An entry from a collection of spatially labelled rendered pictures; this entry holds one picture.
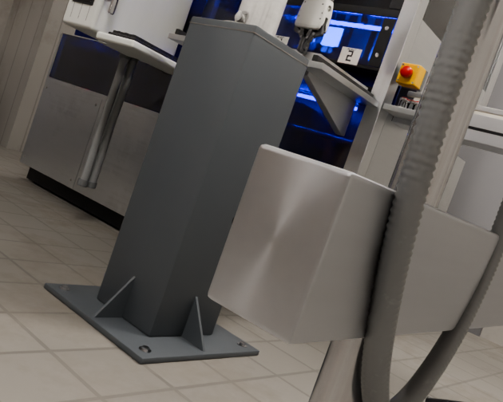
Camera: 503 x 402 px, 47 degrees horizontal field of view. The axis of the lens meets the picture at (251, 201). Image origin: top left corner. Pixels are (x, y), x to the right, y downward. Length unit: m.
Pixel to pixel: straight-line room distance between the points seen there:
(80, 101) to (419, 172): 2.89
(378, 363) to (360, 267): 0.09
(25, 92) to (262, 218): 4.47
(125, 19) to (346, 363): 2.07
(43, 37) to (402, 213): 4.52
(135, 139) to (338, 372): 2.35
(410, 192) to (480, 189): 3.42
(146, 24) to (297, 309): 2.24
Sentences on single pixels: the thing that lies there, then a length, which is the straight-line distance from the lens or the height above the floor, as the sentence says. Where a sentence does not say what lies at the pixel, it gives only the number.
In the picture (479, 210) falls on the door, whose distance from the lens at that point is 3.82.
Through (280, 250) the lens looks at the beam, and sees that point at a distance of 0.39.
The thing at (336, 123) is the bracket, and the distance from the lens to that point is 2.06.
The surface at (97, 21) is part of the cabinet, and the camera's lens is 2.38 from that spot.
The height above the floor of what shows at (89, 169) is 0.26.
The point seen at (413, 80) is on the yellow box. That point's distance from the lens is 2.08.
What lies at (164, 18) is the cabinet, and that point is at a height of 0.99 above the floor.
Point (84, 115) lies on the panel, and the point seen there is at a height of 0.47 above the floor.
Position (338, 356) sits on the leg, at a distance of 0.57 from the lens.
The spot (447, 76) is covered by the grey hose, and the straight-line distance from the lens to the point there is 0.42.
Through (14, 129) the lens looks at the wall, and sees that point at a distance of 4.85.
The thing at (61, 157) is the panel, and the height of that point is 0.21.
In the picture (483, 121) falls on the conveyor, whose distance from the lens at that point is 2.08.
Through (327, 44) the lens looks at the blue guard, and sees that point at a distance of 2.29.
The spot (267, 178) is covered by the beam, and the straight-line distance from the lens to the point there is 0.40.
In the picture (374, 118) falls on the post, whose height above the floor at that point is 0.82.
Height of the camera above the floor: 0.54
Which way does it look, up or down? 4 degrees down
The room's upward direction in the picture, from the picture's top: 19 degrees clockwise
